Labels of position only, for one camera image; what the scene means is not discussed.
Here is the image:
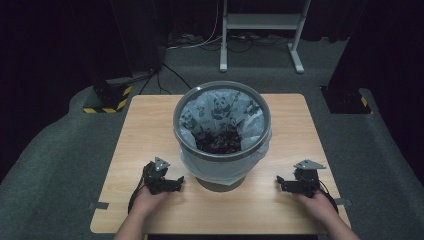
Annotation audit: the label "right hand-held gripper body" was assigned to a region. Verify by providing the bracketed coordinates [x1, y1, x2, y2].
[292, 159, 327, 199]

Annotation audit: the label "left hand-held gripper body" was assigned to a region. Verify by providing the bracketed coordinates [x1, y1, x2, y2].
[143, 156, 172, 196]

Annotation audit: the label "panda print trash bag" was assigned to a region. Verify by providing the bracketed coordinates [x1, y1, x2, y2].
[178, 89, 273, 187]

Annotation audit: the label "grey bin ring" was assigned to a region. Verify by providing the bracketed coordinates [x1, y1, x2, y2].
[172, 80, 272, 163]

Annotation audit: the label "person's left hand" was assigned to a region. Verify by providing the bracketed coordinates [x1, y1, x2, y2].
[132, 187, 172, 219]

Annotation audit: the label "person's right hand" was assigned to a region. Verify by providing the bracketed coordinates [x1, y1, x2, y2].
[293, 190, 338, 225]

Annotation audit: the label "dark scraps in bag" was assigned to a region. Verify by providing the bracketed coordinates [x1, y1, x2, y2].
[194, 129, 243, 155]

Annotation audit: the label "black stand with striped base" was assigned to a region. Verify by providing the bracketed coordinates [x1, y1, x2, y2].
[82, 77, 133, 115]
[320, 85, 374, 115]

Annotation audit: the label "white metal stand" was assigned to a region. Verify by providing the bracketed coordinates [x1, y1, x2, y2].
[219, 0, 313, 74]

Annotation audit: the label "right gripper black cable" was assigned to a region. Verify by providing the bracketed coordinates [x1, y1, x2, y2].
[318, 181, 340, 214]

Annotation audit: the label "black floor cable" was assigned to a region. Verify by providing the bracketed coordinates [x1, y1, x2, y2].
[138, 62, 198, 96]

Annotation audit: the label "white floor cable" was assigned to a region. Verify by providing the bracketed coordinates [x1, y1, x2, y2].
[165, 0, 224, 52]

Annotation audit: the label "bundle of floor cables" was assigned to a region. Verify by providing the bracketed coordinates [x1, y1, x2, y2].
[166, 31, 292, 54]

